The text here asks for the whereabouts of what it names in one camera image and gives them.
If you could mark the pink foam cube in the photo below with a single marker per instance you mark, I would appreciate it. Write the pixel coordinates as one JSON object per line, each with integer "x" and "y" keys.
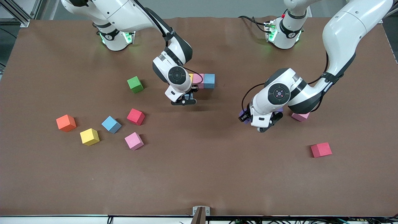
{"x": 134, "y": 141}
{"x": 201, "y": 81}
{"x": 300, "y": 117}

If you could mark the yellow foam cube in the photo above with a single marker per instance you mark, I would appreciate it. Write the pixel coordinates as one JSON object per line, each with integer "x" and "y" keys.
{"x": 190, "y": 76}
{"x": 89, "y": 137}

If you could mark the blue foam cube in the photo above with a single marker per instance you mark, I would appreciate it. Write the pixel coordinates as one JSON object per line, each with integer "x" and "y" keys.
{"x": 187, "y": 101}
{"x": 209, "y": 81}
{"x": 110, "y": 124}

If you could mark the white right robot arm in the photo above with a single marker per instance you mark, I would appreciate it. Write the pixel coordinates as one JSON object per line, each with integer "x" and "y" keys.
{"x": 124, "y": 12}

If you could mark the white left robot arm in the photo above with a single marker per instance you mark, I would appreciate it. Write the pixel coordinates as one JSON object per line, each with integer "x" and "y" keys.
{"x": 342, "y": 31}

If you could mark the green foam cube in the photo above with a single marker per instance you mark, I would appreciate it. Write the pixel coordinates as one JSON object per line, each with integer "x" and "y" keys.
{"x": 135, "y": 84}

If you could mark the red foam cube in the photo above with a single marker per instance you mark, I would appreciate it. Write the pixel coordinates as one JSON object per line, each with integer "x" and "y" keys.
{"x": 321, "y": 150}
{"x": 135, "y": 116}

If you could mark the large table cover mat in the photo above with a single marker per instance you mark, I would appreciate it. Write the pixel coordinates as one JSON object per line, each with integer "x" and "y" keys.
{"x": 199, "y": 174}

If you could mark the orange foam cube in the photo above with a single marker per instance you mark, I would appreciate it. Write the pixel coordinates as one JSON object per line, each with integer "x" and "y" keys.
{"x": 66, "y": 123}

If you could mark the grey camera pole bracket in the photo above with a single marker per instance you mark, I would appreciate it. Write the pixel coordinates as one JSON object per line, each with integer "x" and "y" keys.
{"x": 201, "y": 211}

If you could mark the aluminium frame profile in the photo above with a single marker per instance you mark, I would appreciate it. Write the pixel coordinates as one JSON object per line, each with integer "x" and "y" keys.
{"x": 25, "y": 22}

